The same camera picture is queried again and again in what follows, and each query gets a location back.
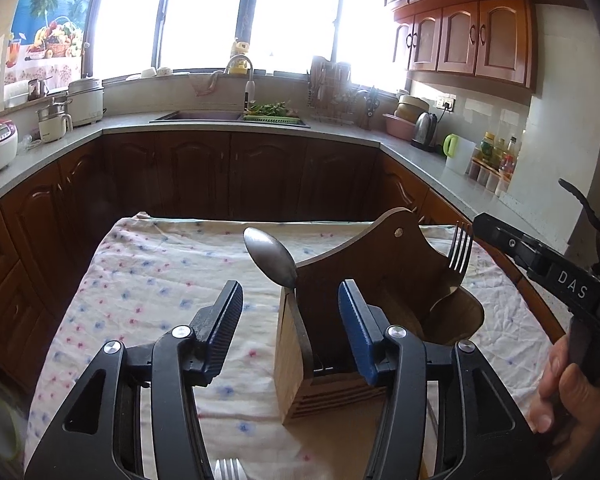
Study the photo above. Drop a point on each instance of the upper wooden wall cabinets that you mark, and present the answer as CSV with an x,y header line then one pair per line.
x,y
490,39

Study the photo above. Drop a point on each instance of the white jug green handle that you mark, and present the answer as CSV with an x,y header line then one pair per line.
x,y
458,152

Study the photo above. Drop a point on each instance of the person's right hand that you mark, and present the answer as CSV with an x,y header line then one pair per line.
x,y
579,398

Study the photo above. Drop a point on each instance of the large white rice cooker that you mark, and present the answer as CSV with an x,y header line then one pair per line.
x,y
86,101

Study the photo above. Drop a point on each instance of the kitchen sink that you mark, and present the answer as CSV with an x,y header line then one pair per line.
x,y
226,116

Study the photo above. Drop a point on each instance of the tropical fruit poster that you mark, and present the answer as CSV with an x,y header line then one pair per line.
x,y
46,42

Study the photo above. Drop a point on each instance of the pink plastic basin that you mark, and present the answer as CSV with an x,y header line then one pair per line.
x,y
399,128

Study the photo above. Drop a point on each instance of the black pan handle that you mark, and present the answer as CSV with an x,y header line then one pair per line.
x,y
593,218

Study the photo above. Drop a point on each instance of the wooden utensil holder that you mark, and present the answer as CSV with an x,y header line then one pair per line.
x,y
331,345

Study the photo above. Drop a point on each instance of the steel spoon in holder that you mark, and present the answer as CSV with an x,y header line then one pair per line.
x,y
271,257

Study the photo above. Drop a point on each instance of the lower wooden base cabinets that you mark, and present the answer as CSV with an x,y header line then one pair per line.
x,y
59,200

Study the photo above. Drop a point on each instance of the white electric pot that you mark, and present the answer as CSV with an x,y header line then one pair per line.
x,y
54,121

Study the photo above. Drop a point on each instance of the steel fork in holder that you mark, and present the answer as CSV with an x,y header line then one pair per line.
x,y
459,253

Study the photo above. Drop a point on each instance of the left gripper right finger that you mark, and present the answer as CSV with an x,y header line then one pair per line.
x,y
482,433

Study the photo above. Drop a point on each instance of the dish drying rack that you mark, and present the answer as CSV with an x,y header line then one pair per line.
x,y
332,96

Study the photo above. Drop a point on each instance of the floral white tablecloth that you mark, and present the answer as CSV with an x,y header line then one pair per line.
x,y
148,275

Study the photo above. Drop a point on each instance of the steel fork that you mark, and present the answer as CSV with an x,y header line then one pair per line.
x,y
229,469
459,253

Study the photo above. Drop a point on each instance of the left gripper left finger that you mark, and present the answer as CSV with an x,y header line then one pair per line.
x,y
96,432

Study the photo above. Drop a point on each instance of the steel electric kettle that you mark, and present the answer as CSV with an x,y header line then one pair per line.
x,y
425,132

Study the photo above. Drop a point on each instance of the steel kitchen faucet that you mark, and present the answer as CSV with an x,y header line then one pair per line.
x,y
239,65

